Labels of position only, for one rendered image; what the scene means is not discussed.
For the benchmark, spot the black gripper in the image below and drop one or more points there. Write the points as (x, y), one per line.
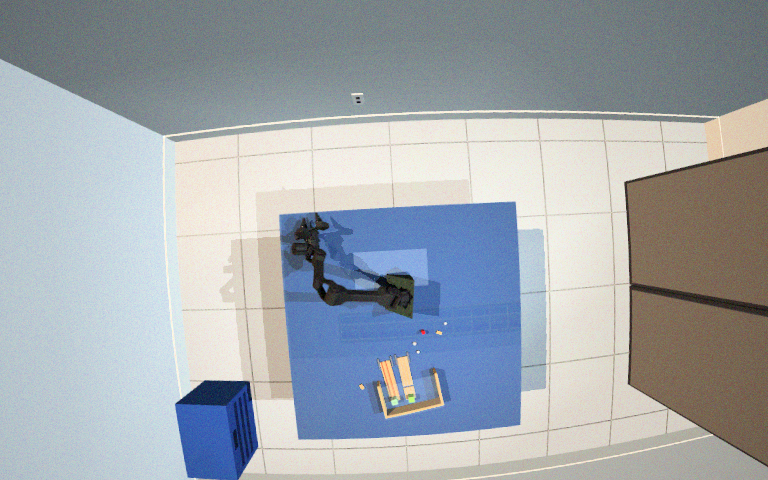
(320, 225)

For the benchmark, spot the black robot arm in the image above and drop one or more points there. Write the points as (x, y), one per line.
(337, 294)

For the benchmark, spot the tan strip with red stripes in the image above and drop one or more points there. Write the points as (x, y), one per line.
(387, 372)

